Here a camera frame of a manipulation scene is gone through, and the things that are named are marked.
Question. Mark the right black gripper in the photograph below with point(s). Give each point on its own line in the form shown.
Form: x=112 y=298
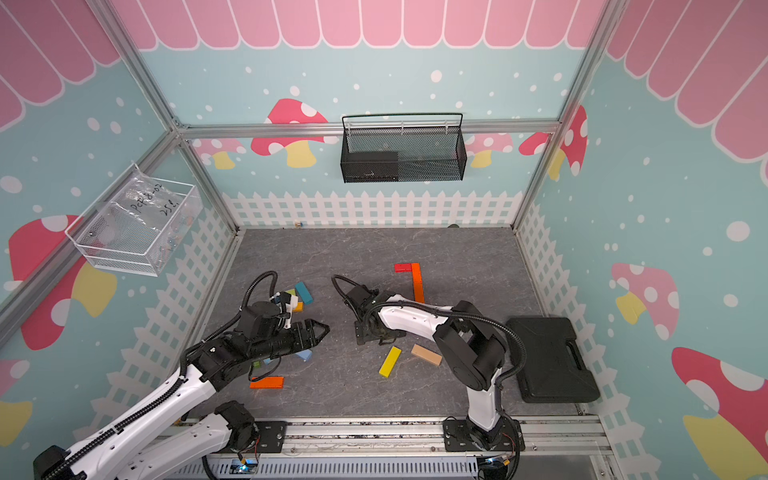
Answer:
x=361 y=331

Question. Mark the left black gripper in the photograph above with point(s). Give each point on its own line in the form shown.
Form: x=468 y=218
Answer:
x=306 y=342

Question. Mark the orange block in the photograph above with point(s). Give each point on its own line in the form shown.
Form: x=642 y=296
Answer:
x=268 y=383
x=416 y=273
x=418 y=291

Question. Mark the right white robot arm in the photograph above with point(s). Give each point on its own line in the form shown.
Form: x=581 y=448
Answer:
x=480 y=352

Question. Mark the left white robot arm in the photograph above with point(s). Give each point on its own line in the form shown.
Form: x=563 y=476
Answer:
x=204 y=369

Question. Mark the light blue short block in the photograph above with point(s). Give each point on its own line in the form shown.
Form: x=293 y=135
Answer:
x=305 y=355

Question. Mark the teal block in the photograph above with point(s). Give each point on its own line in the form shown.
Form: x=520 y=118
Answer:
x=304 y=293

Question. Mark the yellow long block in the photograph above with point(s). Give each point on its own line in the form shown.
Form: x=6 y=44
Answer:
x=390 y=362

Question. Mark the natural wood block right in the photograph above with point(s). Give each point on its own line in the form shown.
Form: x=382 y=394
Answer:
x=427 y=355

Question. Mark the orange block front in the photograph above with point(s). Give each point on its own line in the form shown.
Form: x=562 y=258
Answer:
x=268 y=383

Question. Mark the black box in basket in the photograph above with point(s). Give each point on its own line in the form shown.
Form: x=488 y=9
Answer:
x=370 y=166

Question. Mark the clear plastic bag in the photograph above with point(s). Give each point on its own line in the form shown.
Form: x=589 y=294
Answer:
x=138 y=212

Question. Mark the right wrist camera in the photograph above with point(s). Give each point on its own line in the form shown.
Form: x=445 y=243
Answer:
x=361 y=299

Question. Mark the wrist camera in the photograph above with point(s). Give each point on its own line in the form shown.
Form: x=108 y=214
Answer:
x=262 y=319
x=361 y=299

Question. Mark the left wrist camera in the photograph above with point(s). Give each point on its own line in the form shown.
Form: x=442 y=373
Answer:
x=262 y=319

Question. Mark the black wire basket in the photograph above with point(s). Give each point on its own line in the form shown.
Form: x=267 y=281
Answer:
x=430 y=146

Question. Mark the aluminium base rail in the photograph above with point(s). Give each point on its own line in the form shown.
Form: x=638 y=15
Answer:
x=556 y=447

